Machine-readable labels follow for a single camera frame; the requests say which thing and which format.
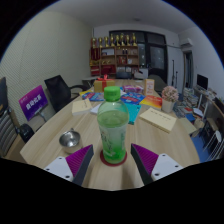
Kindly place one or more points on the black tripod stand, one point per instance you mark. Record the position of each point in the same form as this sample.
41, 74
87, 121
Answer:
173, 73

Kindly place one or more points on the white booklet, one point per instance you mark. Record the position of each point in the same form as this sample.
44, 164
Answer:
96, 108

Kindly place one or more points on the wooden side desk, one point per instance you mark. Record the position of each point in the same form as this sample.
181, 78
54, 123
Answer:
215, 106

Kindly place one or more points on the pile of books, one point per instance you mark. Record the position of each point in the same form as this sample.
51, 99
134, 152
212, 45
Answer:
190, 100

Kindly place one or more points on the potted pink flowers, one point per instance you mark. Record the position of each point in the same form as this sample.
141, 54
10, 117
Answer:
169, 95

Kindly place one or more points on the black bag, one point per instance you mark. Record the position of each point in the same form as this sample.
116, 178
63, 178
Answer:
25, 132

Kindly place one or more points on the green tea drink bottle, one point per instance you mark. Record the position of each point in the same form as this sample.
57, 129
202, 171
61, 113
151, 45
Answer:
113, 130

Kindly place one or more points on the teal book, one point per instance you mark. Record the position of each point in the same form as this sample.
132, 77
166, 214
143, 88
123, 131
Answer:
134, 113

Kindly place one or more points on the black office chair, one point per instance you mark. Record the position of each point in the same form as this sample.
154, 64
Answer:
58, 91

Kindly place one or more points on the standing beige card box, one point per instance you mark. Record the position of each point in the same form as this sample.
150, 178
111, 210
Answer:
149, 86

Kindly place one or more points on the purple sign board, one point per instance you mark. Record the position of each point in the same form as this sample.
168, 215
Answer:
32, 102

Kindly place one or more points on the wooden shelf unit with trophies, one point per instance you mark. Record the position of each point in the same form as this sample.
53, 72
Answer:
113, 56

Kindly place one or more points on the small beige notebook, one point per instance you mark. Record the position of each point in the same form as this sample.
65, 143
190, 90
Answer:
81, 107

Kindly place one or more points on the pink flat box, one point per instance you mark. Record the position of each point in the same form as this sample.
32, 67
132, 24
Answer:
133, 89

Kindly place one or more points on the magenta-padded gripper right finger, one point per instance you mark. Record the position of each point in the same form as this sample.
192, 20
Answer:
147, 158

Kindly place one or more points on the white wall air conditioner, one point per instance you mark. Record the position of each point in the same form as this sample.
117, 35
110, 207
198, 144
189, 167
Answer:
186, 42

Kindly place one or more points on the large beige book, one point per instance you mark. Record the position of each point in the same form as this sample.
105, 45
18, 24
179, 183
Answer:
158, 119

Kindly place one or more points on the orange book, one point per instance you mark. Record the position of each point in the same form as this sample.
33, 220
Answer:
151, 101

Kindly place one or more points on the black framed glass door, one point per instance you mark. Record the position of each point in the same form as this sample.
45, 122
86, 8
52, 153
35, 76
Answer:
156, 55

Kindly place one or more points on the small metal cup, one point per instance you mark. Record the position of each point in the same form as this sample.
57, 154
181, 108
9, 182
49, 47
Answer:
70, 140

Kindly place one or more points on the striped cushioned wooden chair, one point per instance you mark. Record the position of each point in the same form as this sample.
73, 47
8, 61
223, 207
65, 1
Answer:
6, 130

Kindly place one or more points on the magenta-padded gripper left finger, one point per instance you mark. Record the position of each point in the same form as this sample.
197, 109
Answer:
80, 159

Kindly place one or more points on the flat round red coaster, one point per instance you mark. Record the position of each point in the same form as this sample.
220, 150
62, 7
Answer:
102, 159

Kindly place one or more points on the blue book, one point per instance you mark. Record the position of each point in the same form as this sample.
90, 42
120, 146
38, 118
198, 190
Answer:
93, 96
133, 98

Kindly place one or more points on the white round stool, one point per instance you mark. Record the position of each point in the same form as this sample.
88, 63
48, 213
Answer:
216, 135

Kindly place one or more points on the black computer monitor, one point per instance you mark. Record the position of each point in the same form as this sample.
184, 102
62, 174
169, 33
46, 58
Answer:
202, 82

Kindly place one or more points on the yellow gift box, red ribbon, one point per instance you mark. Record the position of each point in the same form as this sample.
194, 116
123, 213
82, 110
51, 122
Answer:
104, 85

